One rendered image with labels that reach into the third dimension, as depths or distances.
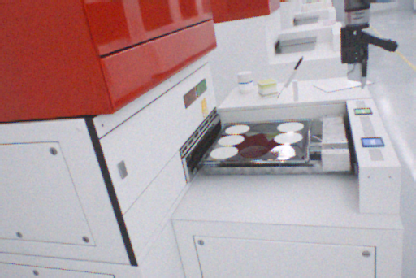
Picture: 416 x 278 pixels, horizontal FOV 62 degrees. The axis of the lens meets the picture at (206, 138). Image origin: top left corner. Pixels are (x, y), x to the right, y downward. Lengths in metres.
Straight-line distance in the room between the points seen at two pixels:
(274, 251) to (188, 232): 0.26
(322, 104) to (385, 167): 0.57
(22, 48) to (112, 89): 0.20
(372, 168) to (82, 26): 0.74
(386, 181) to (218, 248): 0.50
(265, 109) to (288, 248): 0.66
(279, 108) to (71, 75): 0.94
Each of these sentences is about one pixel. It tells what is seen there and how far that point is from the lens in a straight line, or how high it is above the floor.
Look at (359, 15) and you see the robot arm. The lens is 1.20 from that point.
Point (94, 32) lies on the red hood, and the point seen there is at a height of 1.39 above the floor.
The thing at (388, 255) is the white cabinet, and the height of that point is 0.73.
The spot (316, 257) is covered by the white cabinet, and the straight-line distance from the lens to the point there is 1.04.
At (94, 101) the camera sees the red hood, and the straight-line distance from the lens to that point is 0.75.
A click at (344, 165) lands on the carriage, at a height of 0.87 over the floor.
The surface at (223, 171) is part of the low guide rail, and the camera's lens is 1.24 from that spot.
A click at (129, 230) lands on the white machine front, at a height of 0.93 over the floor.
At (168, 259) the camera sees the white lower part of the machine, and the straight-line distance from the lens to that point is 1.09.
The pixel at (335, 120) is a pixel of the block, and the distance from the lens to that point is 1.43.
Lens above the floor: 1.40
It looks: 21 degrees down
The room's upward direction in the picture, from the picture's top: 10 degrees counter-clockwise
